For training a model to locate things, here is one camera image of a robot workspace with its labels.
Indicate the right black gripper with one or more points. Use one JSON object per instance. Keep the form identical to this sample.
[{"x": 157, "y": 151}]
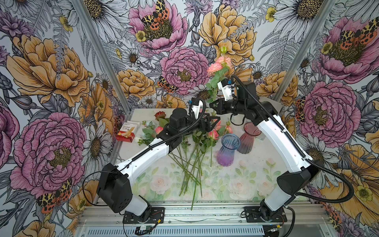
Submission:
[{"x": 220, "y": 109}]

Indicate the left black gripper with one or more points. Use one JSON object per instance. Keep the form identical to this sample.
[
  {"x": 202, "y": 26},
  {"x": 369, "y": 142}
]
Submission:
[{"x": 208, "y": 128}]

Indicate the dark pink glass vase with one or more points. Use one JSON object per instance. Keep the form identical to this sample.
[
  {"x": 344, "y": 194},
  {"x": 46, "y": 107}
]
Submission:
[{"x": 248, "y": 138}]

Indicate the blue purple glass vase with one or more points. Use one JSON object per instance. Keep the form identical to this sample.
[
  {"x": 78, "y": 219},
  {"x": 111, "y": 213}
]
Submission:
[{"x": 230, "y": 143}]

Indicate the pink rose stem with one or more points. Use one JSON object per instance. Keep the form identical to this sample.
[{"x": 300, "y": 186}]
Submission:
[{"x": 217, "y": 72}]

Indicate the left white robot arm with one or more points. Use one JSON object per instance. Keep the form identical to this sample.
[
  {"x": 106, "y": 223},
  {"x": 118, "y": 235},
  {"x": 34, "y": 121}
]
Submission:
[{"x": 115, "y": 184}]

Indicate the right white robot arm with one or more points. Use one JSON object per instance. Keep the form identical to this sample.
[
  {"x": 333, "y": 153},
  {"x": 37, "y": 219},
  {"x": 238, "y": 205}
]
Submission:
[{"x": 241, "y": 99}]

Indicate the pink rose bunch on table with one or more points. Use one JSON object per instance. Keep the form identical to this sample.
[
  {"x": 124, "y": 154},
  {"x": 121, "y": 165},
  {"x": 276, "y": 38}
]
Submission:
[{"x": 195, "y": 151}]

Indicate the dark red flower stem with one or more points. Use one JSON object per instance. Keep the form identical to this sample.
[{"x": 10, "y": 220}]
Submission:
[{"x": 162, "y": 118}]

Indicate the red rose stem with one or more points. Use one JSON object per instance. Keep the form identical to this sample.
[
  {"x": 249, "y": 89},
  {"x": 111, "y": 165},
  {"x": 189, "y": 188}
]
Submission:
[{"x": 158, "y": 129}]

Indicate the red white snack box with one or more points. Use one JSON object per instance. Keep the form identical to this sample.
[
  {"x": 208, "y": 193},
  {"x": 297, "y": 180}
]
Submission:
[{"x": 128, "y": 131}]

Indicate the white vent grille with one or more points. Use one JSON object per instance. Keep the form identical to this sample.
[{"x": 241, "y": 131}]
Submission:
[{"x": 181, "y": 231}]

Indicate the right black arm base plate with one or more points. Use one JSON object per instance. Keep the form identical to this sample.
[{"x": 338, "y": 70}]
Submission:
[{"x": 257, "y": 214}]

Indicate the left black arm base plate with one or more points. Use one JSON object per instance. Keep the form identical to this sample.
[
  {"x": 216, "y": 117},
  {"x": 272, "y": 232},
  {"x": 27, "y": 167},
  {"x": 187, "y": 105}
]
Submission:
[{"x": 152, "y": 215}]

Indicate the aluminium front rail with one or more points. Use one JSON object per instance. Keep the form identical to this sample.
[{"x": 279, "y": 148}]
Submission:
[{"x": 203, "y": 213}]

